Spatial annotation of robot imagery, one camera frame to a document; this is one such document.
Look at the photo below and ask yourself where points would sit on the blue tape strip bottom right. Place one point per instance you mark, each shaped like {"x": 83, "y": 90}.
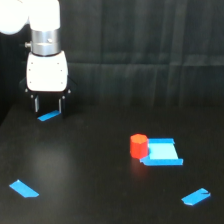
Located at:
{"x": 196, "y": 197}

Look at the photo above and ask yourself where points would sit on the blue tape strip bottom left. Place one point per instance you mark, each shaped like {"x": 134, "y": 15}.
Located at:
{"x": 23, "y": 189}

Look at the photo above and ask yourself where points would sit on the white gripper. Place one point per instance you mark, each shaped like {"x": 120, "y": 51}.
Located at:
{"x": 47, "y": 74}

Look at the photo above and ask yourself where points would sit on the blue tape strip top left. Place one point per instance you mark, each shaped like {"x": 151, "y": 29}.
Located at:
{"x": 48, "y": 115}

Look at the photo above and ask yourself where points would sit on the black backdrop curtain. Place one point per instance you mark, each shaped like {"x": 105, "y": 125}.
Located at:
{"x": 152, "y": 53}

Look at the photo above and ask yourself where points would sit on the blue tape square marker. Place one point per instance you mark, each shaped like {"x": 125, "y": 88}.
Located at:
{"x": 162, "y": 152}

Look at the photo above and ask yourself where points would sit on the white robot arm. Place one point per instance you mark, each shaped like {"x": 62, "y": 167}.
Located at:
{"x": 43, "y": 17}

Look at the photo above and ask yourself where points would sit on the blue tape strip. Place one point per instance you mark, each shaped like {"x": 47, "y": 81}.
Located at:
{"x": 196, "y": 197}
{"x": 48, "y": 115}
{"x": 23, "y": 189}

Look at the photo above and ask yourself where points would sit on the red hexagonal block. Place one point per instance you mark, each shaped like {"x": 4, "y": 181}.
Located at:
{"x": 139, "y": 146}

